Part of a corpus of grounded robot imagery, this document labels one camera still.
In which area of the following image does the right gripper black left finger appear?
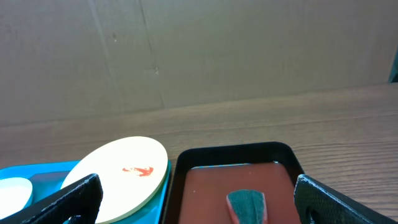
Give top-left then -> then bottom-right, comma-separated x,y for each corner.
1,174 -> 103,224

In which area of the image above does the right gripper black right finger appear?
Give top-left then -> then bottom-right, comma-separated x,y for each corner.
294,174 -> 397,224

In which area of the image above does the yellow plate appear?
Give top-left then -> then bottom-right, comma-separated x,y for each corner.
62,136 -> 168,223

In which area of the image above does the light blue plate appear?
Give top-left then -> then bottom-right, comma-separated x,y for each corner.
1,177 -> 33,219

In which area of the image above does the orange sponge with green pad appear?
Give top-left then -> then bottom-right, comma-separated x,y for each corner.
226,189 -> 269,224

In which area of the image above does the teal plastic tray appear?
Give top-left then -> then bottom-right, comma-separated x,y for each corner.
1,161 -> 172,224

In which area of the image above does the black tray with red water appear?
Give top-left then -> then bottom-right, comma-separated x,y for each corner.
163,142 -> 303,223

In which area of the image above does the cardboard back panel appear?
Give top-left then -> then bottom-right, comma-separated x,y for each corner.
1,0 -> 397,125

